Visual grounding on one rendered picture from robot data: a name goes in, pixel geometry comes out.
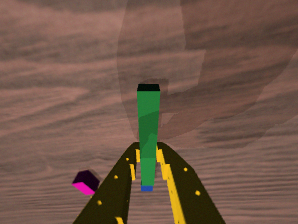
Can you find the green rod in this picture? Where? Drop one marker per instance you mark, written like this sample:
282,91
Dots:
148,100

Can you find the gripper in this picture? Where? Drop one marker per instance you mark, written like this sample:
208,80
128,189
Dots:
191,204

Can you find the small blue cube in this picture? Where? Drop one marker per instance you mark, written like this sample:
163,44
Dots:
146,188

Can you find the small magenta block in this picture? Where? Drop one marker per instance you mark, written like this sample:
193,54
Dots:
86,182

